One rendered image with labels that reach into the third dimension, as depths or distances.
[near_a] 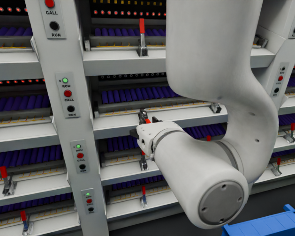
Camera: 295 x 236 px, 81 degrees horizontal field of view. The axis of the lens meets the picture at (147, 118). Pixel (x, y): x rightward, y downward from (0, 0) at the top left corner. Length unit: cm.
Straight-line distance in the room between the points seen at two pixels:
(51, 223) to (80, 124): 44
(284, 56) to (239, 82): 58
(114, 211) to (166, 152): 56
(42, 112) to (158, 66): 37
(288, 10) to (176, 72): 59
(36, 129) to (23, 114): 6
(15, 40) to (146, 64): 33
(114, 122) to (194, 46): 42
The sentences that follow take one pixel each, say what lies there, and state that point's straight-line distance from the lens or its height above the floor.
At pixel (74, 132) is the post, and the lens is 54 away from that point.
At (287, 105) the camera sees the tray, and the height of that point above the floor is 54.
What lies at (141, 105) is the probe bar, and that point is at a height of 58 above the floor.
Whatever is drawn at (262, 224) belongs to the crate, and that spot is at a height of 20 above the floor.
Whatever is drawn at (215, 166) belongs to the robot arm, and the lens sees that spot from 22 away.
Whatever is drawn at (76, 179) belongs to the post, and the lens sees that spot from 65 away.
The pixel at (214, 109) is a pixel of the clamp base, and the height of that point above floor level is 55.
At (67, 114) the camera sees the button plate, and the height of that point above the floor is 59.
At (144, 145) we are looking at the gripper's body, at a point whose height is 57.
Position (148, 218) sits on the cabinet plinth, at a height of 2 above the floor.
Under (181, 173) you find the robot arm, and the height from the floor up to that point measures 63.
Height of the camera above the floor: 79
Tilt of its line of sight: 25 degrees down
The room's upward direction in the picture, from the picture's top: straight up
